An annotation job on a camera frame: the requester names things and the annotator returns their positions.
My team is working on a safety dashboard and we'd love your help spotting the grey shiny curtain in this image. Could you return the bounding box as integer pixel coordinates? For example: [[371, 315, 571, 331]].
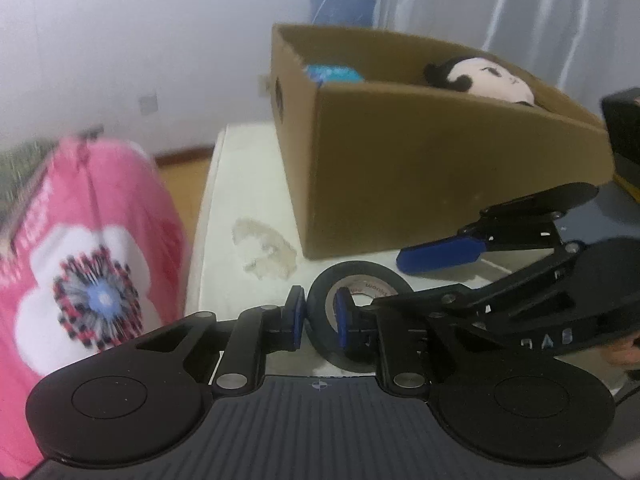
[[372, 0, 640, 106]]

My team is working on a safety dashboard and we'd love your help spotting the white desktop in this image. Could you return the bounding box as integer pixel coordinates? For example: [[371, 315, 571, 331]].
[[185, 122, 640, 376]]

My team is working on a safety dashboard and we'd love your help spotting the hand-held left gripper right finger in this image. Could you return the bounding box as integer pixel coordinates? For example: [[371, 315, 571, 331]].
[[334, 287, 441, 398]]

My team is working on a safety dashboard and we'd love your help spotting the pink floral blanket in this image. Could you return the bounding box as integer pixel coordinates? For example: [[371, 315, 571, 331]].
[[0, 137, 188, 476]]

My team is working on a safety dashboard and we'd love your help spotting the blue wet wipes pack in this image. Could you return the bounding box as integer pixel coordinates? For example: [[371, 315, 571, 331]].
[[304, 64, 366, 86]]

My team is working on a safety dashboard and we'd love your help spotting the brown cardboard box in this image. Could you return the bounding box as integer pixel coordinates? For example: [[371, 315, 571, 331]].
[[271, 23, 616, 261]]

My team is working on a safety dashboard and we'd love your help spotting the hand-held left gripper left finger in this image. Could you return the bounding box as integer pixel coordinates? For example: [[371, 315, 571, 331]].
[[135, 285, 307, 397]]

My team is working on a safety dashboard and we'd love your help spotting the panda plush toy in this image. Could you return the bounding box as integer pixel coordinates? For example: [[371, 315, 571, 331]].
[[422, 56, 538, 108]]

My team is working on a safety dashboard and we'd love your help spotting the black tape roll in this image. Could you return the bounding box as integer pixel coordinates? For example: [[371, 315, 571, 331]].
[[306, 261, 416, 373]]

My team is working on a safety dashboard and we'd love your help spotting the blue water bottle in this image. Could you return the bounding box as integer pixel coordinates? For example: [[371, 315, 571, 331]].
[[310, 0, 376, 28]]

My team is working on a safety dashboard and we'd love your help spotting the green patterned pillow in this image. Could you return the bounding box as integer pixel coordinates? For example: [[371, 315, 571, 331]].
[[0, 139, 57, 206]]

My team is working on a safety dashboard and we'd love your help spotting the person's right hand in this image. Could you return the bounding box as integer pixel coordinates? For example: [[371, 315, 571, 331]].
[[600, 332, 640, 371]]

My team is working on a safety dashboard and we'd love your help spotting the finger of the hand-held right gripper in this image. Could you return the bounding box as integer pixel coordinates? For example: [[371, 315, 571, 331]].
[[396, 182, 600, 276], [372, 241, 587, 347]]

